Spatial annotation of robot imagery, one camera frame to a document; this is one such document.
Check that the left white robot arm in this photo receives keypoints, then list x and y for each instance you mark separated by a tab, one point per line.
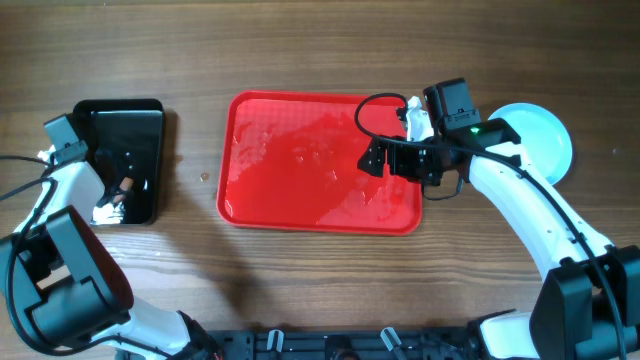
64	292

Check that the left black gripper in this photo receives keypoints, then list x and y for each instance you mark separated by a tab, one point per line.
114	195

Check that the black water basin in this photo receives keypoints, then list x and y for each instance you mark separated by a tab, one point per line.
135	128

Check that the green yellow sponge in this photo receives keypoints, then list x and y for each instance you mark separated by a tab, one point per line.
123	190

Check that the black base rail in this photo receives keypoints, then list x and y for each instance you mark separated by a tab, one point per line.
350	345

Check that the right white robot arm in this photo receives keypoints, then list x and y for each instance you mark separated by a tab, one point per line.
588	306

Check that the light blue plate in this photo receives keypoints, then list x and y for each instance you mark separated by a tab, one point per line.
544	136

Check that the red plastic tray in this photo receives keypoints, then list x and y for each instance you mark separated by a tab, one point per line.
290	162

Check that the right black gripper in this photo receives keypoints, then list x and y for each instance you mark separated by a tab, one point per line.
392	160

